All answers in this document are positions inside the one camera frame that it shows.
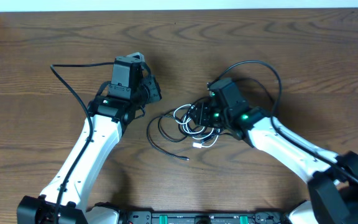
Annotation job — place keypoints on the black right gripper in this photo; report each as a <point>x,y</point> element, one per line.
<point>202,115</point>

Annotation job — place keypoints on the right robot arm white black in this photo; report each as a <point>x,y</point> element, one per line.
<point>332,179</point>

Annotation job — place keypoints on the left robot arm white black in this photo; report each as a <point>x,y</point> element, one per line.
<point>65,198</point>

